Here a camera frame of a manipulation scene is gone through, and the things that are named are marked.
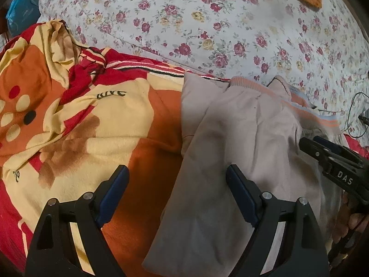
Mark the white floral quilt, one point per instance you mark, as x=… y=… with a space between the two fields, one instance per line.
x=216 y=20

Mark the beige jacket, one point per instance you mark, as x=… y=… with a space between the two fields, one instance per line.
x=230 y=138

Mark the person's right hand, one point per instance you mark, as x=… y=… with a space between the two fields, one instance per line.
x=350 y=225

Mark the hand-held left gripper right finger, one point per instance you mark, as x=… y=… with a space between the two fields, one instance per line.
x=242 y=192

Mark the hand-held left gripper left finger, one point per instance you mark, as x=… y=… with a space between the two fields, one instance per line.
x=114 y=192

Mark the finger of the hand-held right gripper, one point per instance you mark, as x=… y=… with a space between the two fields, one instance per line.
x=312 y=148
x=331 y=147

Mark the blue plastic bag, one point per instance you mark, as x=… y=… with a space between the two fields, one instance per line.
x=21 y=11

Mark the red orange printed blanket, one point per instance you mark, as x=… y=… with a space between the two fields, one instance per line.
x=95 y=121

